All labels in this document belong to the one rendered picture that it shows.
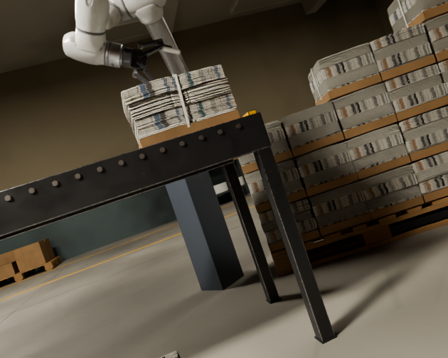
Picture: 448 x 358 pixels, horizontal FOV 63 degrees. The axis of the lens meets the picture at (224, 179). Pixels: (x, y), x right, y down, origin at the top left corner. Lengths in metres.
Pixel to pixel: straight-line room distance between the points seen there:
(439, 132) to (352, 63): 0.59
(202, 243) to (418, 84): 1.48
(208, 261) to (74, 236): 6.58
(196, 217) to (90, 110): 6.86
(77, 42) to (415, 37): 1.68
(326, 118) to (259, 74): 7.48
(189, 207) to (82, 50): 1.10
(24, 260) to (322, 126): 6.53
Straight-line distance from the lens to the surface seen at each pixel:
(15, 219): 1.20
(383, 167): 2.15
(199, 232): 2.19
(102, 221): 8.54
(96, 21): 1.46
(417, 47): 2.29
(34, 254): 7.70
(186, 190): 2.16
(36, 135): 8.89
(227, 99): 1.38
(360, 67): 2.17
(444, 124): 2.29
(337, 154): 2.08
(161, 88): 1.34
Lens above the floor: 0.64
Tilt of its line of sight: 1 degrees down
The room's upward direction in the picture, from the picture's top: 19 degrees counter-clockwise
